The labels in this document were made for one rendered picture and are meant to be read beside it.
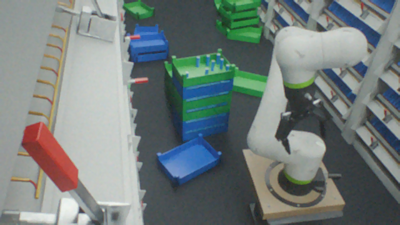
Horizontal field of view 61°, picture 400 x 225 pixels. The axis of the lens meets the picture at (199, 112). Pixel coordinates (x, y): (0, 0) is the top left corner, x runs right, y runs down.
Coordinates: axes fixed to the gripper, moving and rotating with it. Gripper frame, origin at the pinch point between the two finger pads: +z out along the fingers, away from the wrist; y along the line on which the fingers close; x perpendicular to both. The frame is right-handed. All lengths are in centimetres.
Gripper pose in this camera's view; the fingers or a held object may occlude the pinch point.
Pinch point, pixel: (305, 142)
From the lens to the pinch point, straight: 122.6
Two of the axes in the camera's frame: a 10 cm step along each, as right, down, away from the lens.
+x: -2.7, -5.3, 8.1
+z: 2.7, 7.7, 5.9
